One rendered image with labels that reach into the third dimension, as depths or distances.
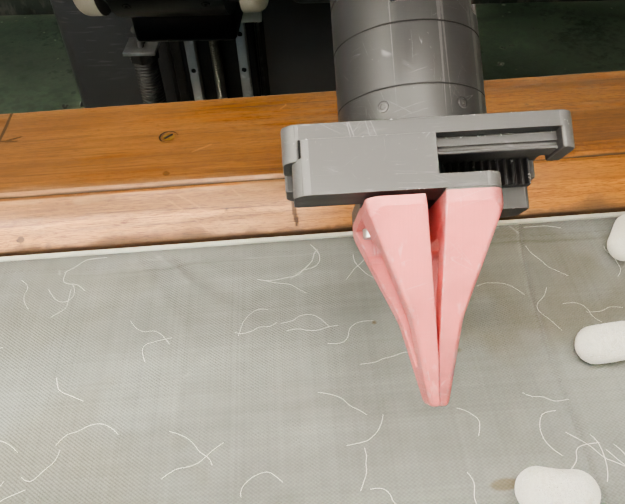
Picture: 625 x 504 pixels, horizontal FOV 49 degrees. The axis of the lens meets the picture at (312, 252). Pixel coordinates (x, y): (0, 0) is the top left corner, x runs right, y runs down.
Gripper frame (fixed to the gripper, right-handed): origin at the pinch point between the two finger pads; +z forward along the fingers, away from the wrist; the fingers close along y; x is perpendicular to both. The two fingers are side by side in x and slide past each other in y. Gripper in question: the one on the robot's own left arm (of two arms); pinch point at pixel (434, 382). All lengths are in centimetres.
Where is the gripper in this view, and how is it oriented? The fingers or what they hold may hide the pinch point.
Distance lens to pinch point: 26.5
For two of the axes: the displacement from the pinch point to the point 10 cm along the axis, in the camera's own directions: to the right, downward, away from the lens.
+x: -0.1, 1.3, 9.9
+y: 10.0, -0.6, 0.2
